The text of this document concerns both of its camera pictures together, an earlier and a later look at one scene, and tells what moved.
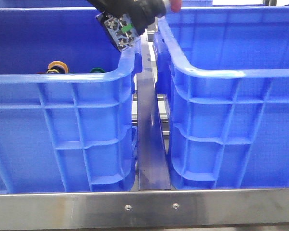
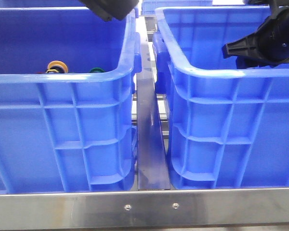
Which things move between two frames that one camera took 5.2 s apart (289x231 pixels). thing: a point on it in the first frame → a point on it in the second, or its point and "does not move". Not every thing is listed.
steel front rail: x=137 y=208 does not move
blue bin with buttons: x=62 y=103 does not move
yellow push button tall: x=57 y=67 does not move
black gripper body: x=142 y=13 → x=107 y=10
